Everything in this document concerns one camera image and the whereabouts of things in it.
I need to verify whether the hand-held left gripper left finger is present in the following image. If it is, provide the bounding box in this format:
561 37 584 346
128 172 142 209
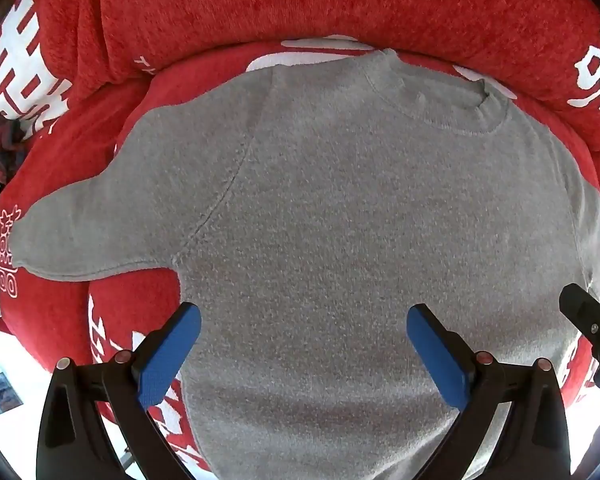
36 302 202 480

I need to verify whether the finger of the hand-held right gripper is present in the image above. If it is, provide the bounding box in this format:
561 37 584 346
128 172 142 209
558 283 600 397

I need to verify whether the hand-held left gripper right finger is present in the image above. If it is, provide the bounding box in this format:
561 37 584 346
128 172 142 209
406 303 572 480

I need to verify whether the grey knit sweater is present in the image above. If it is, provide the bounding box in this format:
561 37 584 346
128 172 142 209
12 49 600 480

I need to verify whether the dark red patterned cloth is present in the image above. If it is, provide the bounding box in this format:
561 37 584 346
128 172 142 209
0 114 28 187

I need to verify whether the red printed blanket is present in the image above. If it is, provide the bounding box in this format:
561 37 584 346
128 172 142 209
0 0 600 480

